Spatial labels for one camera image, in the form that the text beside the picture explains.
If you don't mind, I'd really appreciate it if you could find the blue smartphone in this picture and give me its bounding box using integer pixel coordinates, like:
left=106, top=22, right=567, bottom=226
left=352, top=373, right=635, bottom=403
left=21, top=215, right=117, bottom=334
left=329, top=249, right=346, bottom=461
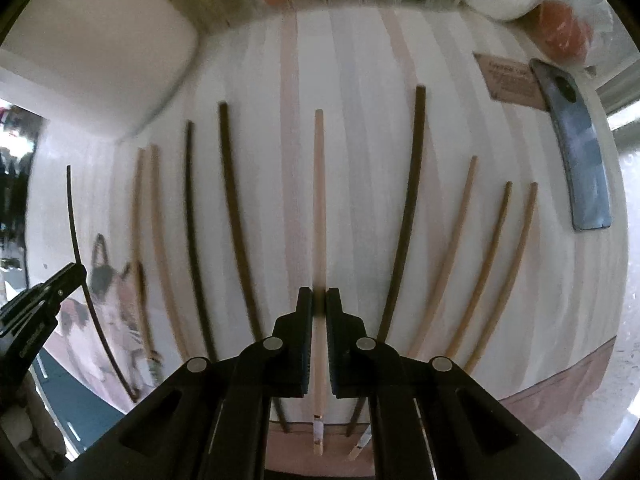
left=529, top=58, right=612, bottom=232

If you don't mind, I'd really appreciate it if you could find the pink utensil holder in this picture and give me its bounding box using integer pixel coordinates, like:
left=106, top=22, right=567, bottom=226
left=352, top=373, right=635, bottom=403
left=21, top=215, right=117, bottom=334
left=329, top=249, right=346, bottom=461
left=1, top=0, right=198, bottom=140

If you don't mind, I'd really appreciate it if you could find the thin black chopstick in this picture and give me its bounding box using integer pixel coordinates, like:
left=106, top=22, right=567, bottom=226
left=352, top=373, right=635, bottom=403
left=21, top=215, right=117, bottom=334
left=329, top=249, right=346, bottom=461
left=65, top=165, right=138, bottom=402

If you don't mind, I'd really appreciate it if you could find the clear plastic bag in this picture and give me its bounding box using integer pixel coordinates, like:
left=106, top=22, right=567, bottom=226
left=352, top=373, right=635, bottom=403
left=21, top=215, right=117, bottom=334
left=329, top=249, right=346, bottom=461
left=462, top=0, right=614, bottom=67

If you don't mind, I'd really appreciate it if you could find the brown label card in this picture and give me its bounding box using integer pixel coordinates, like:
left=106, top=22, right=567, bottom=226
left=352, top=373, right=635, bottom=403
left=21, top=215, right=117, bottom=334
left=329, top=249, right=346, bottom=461
left=473, top=52, right=548, bottom=112

